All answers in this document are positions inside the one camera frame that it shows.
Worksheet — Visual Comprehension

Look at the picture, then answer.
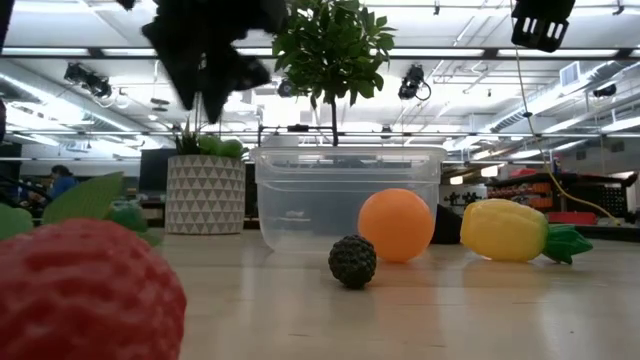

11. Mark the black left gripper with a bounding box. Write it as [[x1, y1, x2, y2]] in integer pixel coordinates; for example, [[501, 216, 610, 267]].
[[142, 0, 289, 125]]

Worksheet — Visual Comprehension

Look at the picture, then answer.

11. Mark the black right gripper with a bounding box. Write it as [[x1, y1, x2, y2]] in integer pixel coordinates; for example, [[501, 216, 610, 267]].
[[510, 0, 576, 54]]

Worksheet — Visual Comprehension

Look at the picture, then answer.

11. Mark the yellow toy pineapple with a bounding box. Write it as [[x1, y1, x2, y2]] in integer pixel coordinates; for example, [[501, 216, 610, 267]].
[[460, 198, 594, 265]]

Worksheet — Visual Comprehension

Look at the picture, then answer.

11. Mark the dark toy blackberry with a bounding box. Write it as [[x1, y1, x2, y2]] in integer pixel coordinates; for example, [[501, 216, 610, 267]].
[[328, 234, 377, 290]]

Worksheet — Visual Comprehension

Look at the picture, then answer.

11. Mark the orange toy orange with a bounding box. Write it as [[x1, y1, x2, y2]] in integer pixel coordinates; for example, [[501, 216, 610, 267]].
[[357, 188, 435, 264]]

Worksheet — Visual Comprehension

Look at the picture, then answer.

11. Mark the red toy strawberry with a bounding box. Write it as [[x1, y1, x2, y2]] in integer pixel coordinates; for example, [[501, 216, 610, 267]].
[[0, 172, 187, 360]]

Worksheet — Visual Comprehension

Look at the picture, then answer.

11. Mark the clear plastic tupperware container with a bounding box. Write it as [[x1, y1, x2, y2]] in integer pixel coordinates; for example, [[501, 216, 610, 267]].
[[251, 146, 448, 251]]

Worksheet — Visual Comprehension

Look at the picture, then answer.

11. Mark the green succulent plant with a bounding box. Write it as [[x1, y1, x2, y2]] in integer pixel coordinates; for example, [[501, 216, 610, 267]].
[[174, 119, 250, 160]]

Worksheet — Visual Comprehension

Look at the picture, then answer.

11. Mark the black monitor screen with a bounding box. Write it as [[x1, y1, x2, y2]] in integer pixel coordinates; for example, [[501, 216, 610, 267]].
[[138, 148, 177, 192]]

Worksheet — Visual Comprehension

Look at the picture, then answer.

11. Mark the triangle-patterned planter pot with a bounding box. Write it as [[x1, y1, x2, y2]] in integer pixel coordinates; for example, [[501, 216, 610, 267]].
[[165, 154, 246, 235]]

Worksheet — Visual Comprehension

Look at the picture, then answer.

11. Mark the small leafy green tree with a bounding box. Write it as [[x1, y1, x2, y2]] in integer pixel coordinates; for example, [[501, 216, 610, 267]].
[[272, 0, 397, 148]]

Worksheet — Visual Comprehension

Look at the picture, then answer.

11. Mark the person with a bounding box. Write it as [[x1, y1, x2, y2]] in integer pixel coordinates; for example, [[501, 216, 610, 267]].
[[48, 164, 77, 200]]

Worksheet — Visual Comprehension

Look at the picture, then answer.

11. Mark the black storage rack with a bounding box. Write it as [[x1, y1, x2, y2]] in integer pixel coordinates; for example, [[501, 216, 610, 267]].
[[487, 171, 640, 226]]

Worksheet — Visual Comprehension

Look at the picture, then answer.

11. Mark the red storage bin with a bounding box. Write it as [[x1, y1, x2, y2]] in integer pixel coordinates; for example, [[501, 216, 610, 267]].
[[547, 211, 599, 226]]

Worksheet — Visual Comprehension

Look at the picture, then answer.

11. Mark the black soft bag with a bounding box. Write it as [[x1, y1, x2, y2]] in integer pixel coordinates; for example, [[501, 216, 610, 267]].
[[432, 203, 464, 245]]

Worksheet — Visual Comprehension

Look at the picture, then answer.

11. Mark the thin yellow cable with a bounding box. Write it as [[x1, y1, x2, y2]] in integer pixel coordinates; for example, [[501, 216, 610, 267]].
[[509, 0, 621, 226]]

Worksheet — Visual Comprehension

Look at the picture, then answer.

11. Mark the black ceiling-mounted camera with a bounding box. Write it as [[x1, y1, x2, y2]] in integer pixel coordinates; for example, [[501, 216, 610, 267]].
[[63, 62, 114, 99], [398, 64, 432, 101]]

